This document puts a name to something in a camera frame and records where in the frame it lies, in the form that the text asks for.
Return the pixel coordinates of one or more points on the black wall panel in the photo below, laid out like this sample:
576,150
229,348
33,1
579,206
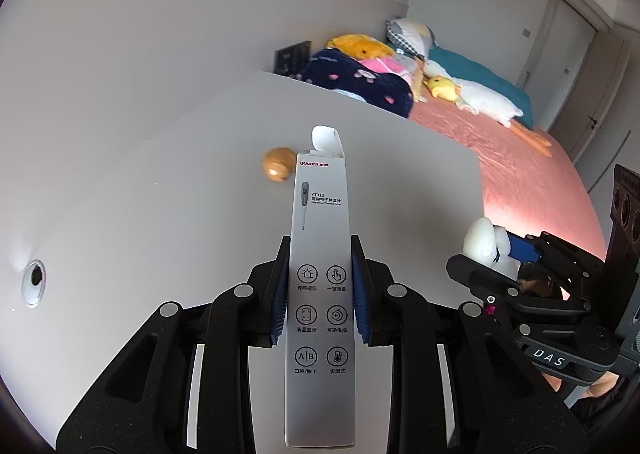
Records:
292,59

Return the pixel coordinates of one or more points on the navy patterned blanket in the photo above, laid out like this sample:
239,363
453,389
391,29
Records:
350,79

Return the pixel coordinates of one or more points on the small yellow duck plush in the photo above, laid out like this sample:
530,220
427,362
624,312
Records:
442,87

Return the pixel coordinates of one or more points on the pink bed sheet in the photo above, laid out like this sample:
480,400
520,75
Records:
530,184

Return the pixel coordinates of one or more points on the long white cardboard box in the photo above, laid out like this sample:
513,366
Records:
320,234

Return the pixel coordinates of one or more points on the teal pillow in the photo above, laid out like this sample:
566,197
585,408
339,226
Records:
480,77

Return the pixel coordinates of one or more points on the person's right hand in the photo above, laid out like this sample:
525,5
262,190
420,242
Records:
602,386

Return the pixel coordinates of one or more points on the yellow knitted toy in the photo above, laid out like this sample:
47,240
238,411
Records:
419,87

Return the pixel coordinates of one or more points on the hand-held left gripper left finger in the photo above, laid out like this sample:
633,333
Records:
280,294

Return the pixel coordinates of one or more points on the pink cloth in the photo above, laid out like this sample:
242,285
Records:
387,67

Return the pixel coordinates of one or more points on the white goose plush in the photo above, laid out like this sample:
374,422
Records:
485,102

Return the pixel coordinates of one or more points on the orange-yellow plush toy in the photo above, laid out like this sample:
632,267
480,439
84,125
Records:
357,47

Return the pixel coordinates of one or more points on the checkered patchwork pillow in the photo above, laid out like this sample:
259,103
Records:
410,37

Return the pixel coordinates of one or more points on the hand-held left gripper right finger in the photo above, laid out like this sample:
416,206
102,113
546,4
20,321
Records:
360,294

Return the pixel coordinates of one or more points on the white squishy toy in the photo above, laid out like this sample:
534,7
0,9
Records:
482,241

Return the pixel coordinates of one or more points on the grey door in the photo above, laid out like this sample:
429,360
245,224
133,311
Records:
570,59

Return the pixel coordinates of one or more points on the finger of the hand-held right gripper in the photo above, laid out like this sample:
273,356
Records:
470,269
520,246

